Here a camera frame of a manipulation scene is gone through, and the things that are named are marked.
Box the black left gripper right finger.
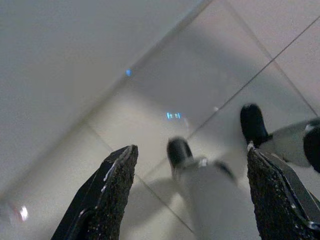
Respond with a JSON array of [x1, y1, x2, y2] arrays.
[[246, 143, 320, 240]]

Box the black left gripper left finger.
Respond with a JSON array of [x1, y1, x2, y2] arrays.
[[50, 144, 139, 240]]

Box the black robot right foot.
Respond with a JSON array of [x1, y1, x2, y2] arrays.
[[239, 103, 271, 149]]

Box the black robot foot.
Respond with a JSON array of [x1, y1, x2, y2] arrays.
[[239, 103, 271, 149], [166, 136, 195, 174]]

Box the black robot left foot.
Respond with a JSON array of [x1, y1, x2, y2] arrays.
[[166, 136, 195, 174]]

